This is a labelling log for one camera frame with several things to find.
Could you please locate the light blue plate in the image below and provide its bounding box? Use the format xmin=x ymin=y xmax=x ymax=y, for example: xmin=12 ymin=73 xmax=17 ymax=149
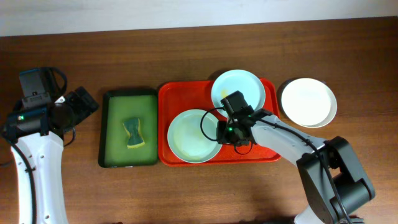
xmin=211 ymin=70 xmax=266 ymax=110
xmin=167 ymin=109 xmax=222 ymax=164

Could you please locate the green and yellow sponge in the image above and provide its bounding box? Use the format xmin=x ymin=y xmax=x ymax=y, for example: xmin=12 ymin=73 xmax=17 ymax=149
xmin=123 ymin=118 xmax=145 ymax=149

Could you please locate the white plate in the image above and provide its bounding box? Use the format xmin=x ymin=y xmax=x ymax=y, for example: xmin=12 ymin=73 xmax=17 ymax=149
xmin=279 ymin=78 xmax=338 ymax=128

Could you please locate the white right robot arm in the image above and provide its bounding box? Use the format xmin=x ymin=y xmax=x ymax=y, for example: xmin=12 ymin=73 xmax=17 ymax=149
xmin=216 ymin=106 xmax=375 ymax=224

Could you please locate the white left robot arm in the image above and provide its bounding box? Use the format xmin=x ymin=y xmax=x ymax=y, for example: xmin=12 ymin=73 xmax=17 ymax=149
xmin=1 ymin=86 xmax=99 ymax=223

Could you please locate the green tray with black rim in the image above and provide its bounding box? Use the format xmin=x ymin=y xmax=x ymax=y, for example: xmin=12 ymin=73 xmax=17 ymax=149
xmin=98 ymin=88 xmax=158 ymax=168

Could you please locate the red plastic tray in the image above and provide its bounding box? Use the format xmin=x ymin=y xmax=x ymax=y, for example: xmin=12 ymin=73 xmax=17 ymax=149
xmin=158 ymin=80 xmax=281 ymax=167

